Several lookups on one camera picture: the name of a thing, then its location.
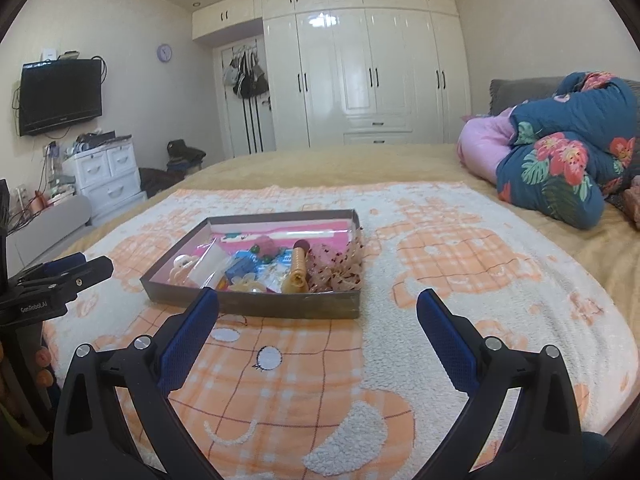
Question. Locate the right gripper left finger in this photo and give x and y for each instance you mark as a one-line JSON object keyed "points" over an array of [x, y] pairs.
{"points": [[91, 437]]}

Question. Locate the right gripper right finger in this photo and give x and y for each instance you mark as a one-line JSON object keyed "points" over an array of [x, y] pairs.
{"points": [[543, 439]]}

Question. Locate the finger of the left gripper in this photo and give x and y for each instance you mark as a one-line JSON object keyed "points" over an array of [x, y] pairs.
{"points": [[52, 268], [69, 284]]}

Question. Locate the cream hair claw clip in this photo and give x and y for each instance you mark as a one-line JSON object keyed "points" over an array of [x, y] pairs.
{"points": [[181, 268]]}

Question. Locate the blue box with green beads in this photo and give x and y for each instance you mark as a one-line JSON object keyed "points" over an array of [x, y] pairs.
{"points": [[242, 263]]}

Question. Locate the beige dotted mesh bow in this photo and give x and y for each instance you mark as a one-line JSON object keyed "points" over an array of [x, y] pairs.
{"points": [[333, 270]]}

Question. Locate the bagged earrings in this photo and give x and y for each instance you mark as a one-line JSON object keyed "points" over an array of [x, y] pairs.
{"points": [[210, 268]]}

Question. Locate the bagged yellow bangles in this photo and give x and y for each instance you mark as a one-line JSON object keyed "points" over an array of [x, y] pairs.
{"points": [[226, 284]]}

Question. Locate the white bedroom door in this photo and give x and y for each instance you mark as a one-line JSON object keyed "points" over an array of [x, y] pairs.
{"points": [[246, 124]]}

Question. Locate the left hand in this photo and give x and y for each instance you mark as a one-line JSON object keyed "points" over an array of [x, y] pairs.
{"points": [[43, 377]]}

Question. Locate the white drawer chest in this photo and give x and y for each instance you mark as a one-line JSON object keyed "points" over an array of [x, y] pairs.
{"points": [[109, 178]]}

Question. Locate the dark clothes pile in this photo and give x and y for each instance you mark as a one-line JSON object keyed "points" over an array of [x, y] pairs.
{"points": [[182, 160]]}

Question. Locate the tan bedspread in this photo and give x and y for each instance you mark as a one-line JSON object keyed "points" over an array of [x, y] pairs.
{"points": [[609, 252]]}

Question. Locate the grey cardboard tray box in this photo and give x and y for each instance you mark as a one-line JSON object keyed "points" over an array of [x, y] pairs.
{"points": [[301, 264]]}

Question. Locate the hanging bags on door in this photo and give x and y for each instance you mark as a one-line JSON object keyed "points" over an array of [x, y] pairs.
{"points": [[245, 76]]}

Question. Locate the blue floral quilt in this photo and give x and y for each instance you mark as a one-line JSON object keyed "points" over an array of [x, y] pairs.
{"points": [[570, 151]]}

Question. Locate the pink quilt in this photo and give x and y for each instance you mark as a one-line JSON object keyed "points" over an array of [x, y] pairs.
{"points": [[484, 142]]}

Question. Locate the grey headboard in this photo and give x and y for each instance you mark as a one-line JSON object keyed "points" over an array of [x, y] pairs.
{"points": [[506, 93]]}

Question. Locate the white built-in wardrobe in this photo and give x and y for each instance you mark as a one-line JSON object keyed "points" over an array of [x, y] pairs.
{"points": [[346, 72]]}

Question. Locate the black wall television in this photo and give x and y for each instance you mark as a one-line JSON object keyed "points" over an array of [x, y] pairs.
{"points": [[55, 94]]}

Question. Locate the purple wall clock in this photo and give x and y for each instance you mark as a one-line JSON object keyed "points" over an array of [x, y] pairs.
{"points": [[164, 53]]}

